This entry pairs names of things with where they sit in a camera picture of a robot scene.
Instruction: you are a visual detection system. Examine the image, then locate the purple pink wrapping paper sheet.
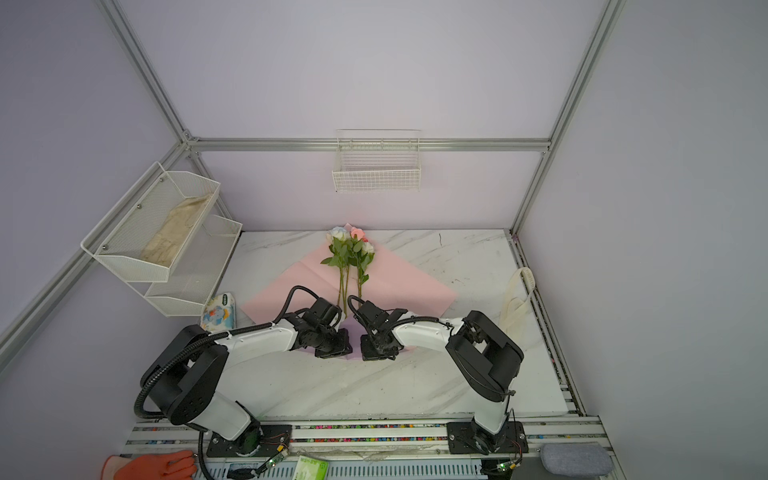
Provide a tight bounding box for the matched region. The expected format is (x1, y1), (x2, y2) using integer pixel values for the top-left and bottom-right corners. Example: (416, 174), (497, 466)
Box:
(227, 232), (457, 344)

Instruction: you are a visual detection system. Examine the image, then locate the white blue fake flower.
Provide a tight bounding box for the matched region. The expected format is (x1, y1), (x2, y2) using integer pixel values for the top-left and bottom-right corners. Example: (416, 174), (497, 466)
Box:
(321, 226), (350, 313)

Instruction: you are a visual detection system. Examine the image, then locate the red pink fake rose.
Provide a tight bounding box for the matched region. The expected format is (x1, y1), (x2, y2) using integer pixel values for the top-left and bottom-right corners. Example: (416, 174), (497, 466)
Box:
(350, 227), (367, 271)

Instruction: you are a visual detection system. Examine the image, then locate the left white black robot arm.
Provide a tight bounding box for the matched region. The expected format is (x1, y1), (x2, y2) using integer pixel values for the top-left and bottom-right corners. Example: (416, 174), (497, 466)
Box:
(133, 285), (352, 443)

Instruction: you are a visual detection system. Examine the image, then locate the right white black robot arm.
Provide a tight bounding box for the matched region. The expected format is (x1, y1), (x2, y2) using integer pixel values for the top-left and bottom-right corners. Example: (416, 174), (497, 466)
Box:
(347, 295), (524, 436)

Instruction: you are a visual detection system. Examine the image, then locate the colourful tissue pack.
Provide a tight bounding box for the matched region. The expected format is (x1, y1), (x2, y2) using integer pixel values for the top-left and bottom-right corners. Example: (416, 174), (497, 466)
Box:
(200, 292), (236, 333)

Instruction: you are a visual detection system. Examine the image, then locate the green white label card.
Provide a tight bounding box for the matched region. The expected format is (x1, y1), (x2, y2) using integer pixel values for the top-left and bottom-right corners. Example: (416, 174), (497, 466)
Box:
(292, 456), (330, 480)

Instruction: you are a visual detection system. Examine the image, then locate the lower white mesh shelf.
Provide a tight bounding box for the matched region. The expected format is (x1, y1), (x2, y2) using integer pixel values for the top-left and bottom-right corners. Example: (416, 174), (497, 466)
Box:
(144, 214), (242, 317)

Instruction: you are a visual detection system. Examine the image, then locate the white mesh shelf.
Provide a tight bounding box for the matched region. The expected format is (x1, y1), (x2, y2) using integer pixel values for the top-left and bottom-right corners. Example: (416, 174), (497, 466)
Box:
(80, 163), (220, 283)
(144, 214), (242, 317)

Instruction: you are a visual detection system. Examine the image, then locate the cream ribbon strip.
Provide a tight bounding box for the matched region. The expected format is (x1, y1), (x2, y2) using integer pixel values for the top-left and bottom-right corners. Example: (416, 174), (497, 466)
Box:
(499, 267), (536, 340)

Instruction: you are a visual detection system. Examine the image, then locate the beige cloth in shelf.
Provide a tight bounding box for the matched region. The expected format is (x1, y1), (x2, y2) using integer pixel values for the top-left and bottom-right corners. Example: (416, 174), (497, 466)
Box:
(140, 195), (211, 267)

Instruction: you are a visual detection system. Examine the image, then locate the upper white mesh shelf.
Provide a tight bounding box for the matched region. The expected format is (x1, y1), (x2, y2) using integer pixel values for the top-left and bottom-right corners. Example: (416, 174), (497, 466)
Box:
(80, 163), (220, 283)

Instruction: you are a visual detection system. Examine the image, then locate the orange rubber glove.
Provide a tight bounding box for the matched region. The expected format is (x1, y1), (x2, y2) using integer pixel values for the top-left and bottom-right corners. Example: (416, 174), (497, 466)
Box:
(100, 450), (198, 480)

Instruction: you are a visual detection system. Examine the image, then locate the grey foam pad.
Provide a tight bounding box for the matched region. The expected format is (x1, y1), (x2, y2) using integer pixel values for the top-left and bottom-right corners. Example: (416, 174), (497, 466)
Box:
(540, 443), (614, 478)

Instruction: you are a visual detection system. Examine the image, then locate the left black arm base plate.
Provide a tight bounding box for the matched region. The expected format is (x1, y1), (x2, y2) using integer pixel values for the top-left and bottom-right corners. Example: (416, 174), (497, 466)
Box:
(206, 424), (293, 458)

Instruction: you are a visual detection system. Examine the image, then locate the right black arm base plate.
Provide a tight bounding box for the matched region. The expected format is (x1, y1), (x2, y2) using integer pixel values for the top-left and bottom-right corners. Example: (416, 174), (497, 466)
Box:
(446, 421), (529, 455)

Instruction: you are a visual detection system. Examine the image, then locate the white wire wall basket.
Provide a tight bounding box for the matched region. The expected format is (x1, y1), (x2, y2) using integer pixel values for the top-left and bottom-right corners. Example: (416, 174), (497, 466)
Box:
(332, 129), (422, 194)

